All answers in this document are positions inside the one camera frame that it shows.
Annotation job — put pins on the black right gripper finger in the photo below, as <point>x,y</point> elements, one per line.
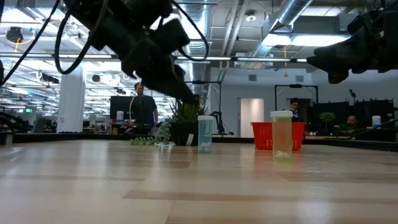
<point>335,59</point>
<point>339,77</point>

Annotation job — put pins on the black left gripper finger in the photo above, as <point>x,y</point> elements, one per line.
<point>171,87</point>
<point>180,72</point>

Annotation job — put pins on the blue pill bottle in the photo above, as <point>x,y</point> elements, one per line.
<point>205,133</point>

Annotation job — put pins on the yellow pill bottle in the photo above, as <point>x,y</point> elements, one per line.
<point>281,137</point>

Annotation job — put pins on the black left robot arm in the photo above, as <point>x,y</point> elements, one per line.
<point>93,18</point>

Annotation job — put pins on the black background robot arm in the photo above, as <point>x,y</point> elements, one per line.
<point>217,119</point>

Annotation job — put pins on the red plastic basket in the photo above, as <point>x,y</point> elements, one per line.
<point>262,137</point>

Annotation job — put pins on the black microphone stand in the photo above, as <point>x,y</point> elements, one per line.
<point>352,93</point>

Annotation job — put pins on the rectangular ceiling light panel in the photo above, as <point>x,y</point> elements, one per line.
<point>311,40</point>

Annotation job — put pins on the standing person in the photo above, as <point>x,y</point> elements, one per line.
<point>144,109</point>

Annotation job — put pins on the small green tree plant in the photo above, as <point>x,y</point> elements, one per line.
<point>327,117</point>

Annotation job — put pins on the black partition screen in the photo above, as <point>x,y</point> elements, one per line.
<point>367,109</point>

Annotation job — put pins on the seated person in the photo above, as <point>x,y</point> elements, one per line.
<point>351,121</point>
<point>293,104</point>

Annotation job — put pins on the potted succulent black pot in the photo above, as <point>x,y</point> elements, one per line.
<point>183,133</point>

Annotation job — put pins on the black monitor screen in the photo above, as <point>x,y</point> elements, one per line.
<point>121,102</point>

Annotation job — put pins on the white canister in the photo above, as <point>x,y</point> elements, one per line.
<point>120,117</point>
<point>376,121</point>

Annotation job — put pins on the long ceiling light strip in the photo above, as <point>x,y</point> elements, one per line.
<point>264,59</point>

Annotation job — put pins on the white door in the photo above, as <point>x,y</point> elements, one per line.
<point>252,115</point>

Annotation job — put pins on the round ceiling fixture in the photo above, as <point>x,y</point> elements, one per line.
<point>250,17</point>

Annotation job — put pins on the white square column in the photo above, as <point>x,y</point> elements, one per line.
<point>71,102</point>

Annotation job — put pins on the black ceiling spotlight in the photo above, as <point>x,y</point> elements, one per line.
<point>14,34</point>

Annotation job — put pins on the silver ventilation duct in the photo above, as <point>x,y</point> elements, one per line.
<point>199,74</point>
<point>292,12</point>

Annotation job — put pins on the black frame stand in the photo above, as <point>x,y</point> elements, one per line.
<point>205,82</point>
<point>295,86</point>

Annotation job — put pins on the grey wall vent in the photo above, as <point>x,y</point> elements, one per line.
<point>252,77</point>
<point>299,78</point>

